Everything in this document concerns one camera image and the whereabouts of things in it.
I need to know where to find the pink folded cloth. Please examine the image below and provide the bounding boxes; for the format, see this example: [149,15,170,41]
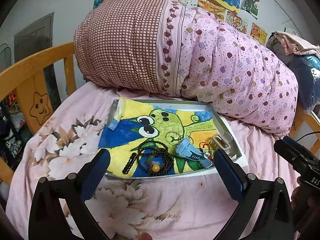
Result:
[274,31,320,59]

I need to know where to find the grey door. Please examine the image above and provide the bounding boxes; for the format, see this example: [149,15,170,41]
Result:
[14,13,61,109]

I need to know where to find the red string bracelet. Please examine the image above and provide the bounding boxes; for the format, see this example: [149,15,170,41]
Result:
[198,141,211,156]

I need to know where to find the person left hand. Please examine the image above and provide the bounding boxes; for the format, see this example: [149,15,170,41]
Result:
[137,232,152,240]

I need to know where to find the blue wrist watch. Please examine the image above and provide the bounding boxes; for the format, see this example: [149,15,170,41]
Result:
[175,144,213,169]

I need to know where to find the dark blue bag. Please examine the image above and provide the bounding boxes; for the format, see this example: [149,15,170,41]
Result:
[266,32,319,114]

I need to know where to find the grey tray box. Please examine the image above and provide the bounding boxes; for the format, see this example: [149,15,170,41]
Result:
[103,97,250,181]

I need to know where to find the short black bead bracelet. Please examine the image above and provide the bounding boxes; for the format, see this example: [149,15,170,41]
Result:
[121,152,138,175]

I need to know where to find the pink floral bed sheet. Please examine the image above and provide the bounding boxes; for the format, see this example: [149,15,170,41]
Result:
[6,82,298,239]

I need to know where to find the silver ring bangle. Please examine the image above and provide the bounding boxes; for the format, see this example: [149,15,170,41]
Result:
[178,135,194,147]
[165,131,180,145]

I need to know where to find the hair tie with yellow bead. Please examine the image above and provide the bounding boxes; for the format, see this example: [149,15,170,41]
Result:
[145,159,162,173]

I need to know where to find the long black bead necklace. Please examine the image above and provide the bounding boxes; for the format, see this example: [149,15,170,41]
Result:
[137,139,175,178]

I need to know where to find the rolled pink dotted quilt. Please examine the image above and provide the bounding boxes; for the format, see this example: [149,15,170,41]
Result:
[74,0,298,137]

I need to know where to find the cluttered shelf items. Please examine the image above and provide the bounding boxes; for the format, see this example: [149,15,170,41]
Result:
[1,90,33,170]

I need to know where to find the wooden bed headboard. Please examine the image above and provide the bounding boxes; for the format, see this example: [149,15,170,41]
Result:
[0,42,77,186]

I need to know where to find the white patterned hair clip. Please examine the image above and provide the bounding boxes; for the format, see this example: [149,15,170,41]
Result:
[202,149,210,159]

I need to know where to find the person right hand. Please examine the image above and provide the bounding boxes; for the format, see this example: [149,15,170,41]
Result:
[291,176,319,234]

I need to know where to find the standing fan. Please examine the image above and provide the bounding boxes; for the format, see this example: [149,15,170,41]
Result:
[0,43,11,72]

